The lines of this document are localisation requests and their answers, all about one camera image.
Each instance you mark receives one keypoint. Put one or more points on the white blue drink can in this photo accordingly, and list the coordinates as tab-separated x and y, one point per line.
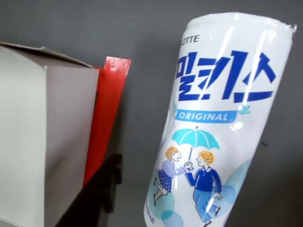
213	94

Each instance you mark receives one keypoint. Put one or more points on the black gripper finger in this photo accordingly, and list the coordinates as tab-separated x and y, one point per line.
94	203

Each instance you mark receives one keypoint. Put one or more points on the red paper sheet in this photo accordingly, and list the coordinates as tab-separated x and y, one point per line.
106	106

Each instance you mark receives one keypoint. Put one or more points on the white cardboard box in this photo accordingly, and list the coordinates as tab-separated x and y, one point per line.
35	118

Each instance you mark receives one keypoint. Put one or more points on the grey table mat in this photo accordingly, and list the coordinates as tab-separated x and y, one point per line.
142	47

